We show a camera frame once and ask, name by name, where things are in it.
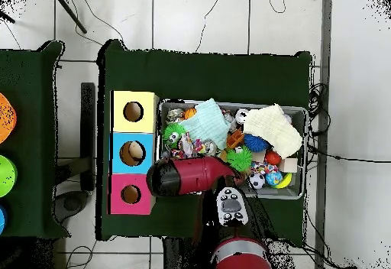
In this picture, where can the silver drink can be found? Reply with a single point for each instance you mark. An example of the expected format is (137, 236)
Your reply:
(210, 147)

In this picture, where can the orange bowl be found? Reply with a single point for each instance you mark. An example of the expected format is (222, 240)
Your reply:
(6, 117)

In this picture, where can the clear mesh bin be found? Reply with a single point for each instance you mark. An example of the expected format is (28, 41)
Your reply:
(284, 192)

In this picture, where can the mint knitted cloth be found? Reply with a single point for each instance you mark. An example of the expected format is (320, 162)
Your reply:
(207, 125)

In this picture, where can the cream knitted cloth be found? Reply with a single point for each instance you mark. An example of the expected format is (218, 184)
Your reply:
(275, 128)

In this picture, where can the blue bowl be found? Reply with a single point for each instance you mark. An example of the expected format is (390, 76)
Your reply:
(2, 220)

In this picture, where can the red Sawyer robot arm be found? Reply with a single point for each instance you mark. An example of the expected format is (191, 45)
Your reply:
(195, 174)

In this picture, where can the dark green side tablecloth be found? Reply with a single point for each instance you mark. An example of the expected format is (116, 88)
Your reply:
(30, 67)

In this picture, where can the colourful dotted cloth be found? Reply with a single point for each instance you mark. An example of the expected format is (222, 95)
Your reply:
(189, 146)

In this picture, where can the blue spiky ball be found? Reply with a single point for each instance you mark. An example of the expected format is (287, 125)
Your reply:
(253, 143)

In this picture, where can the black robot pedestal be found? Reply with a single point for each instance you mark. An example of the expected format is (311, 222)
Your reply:
(180, 255)

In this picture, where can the green spiky googly-eyed ball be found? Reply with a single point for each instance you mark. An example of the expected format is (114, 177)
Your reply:
(241, 159)
(171, 134)

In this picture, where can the small soccer ball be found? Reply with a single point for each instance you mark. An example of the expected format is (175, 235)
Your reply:
(256, 181)

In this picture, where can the black upright stand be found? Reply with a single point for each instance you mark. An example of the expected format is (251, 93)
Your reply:
(87, 113)

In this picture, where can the wooden box with three holes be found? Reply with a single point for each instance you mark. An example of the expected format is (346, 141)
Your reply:
(146, 104)

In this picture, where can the grey round stand base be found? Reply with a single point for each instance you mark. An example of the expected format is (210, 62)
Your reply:
(71, 203)

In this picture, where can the black tripod leg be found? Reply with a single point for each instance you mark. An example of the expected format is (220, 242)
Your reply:
(71, 14)
(7, 18)

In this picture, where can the green bowl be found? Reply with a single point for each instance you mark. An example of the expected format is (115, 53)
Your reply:
(6, 175)

